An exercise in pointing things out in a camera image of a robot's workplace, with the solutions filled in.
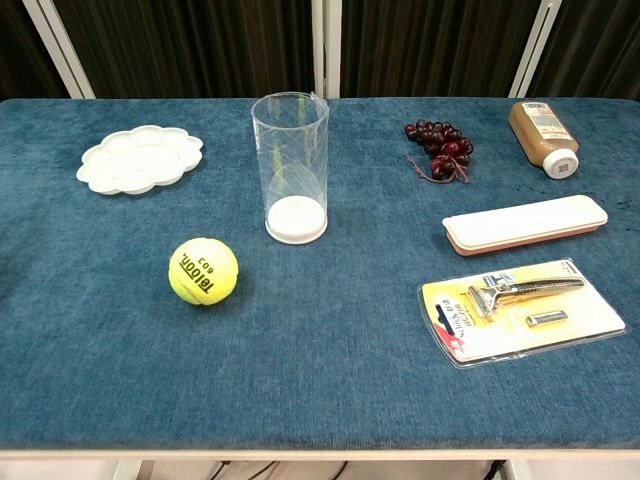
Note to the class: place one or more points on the white flower-shaped paint palette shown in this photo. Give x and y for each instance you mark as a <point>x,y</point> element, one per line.
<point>140,160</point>

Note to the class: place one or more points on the razor in yellow blister pack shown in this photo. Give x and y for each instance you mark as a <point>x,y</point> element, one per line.
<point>520,312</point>

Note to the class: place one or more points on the white and pink rectangular case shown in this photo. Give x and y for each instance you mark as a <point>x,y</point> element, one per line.
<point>525,222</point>

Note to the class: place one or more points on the blue velvet table cloth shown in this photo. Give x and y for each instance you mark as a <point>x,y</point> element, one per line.
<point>320,380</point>

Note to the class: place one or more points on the yellow tennis ball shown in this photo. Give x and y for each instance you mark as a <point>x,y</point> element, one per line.
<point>203,270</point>

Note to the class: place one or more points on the white metal frame post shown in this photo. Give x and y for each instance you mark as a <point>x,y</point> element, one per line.
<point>59,47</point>
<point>325,47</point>
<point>532,50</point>

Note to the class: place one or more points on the brown bottle with white cap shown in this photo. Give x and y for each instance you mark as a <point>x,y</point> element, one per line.
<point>542,135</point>

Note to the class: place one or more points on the clear plastic tube container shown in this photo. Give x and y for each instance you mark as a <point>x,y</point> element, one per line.
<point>295,220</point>

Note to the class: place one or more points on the dark red grape bunch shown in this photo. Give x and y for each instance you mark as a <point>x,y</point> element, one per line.
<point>442,145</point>

